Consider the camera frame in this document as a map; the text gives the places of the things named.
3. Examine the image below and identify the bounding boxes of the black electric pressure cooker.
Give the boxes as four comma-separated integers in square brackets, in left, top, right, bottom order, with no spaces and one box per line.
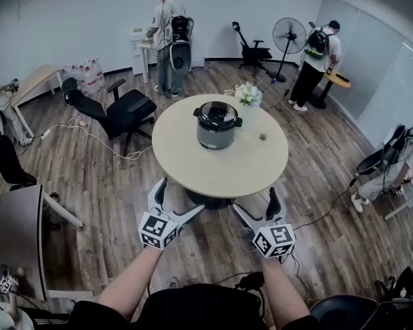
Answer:
[195,122,237,151]

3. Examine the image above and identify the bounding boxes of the black waist device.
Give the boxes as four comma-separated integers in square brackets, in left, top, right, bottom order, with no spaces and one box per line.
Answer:
[235,272,266,290]

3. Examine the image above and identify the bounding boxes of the white flower bouquet in vase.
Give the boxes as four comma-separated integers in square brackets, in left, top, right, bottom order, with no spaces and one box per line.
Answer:
[224,82,264,132]

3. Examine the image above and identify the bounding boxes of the white floor cable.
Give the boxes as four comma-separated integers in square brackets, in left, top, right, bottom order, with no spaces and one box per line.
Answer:
[40,117,153,160]

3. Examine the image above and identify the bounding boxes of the person's black shirt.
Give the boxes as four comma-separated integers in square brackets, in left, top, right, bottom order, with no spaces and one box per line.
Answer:
[68,283,321,330]

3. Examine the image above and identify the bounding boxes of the black round table base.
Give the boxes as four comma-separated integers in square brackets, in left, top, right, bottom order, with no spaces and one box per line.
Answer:
[185,189,235,210]

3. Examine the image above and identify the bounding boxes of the black and green backpack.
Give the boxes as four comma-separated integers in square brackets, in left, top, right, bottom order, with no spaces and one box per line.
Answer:
[303,27,330,60]

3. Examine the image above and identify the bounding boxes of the person's right forearm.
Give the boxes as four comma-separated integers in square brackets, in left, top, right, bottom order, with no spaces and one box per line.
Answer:
[260,255,313,320]

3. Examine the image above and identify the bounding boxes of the round yellow table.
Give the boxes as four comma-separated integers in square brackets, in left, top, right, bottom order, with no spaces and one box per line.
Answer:
[308,69,352,110]

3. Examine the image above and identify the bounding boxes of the person's left forearm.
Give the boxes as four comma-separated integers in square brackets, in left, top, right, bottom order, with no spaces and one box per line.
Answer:
[96,244,166,322]

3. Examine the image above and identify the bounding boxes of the grey desk with white legs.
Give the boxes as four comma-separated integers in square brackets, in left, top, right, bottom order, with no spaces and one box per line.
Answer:
[0,183,85,302]

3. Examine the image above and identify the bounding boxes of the black cooker lid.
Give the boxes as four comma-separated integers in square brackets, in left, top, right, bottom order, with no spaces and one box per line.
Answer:
[193,100,244,133]

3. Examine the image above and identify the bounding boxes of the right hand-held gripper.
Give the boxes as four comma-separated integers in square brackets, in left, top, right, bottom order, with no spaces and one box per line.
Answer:
[231,186,297,259]

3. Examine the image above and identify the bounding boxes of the group of large water bottles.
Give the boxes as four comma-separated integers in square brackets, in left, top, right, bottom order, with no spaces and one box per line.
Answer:
[60,58,106,96]

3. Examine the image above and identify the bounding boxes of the wooden desk with white legs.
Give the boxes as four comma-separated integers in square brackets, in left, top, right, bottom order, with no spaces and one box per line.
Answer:
[10,65,63,139]

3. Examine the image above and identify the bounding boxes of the grey and black backpack rig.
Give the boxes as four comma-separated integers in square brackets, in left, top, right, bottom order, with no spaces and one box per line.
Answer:
[356,124,409,177]

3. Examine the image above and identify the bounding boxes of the small white table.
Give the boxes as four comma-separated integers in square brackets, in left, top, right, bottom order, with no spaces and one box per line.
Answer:
[129,27,159,85]

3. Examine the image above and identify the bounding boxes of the black office chair with armrests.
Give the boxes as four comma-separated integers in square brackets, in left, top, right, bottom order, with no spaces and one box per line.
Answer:
[61,77,158,156]

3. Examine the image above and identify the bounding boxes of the black standing fan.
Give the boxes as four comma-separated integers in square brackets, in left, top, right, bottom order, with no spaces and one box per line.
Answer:
[272,17,308,83]

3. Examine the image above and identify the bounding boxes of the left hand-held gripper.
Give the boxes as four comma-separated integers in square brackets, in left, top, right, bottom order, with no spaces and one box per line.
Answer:
[138,176,207,251]

